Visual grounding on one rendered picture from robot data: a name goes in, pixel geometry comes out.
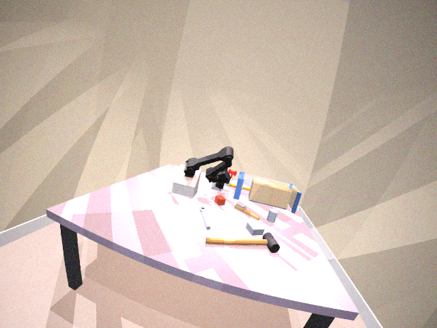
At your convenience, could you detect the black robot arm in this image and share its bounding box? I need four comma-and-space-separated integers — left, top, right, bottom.
183, 146, 234, 184

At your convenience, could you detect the mallet with dark grey head and wooden handle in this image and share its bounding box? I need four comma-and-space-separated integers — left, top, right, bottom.
206, 232, 280, 253

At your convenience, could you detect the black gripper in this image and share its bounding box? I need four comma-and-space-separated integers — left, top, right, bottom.
216, 168, 228, 189

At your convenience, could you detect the grey cylinder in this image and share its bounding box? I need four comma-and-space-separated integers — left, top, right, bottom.
266, 209, 278, 223

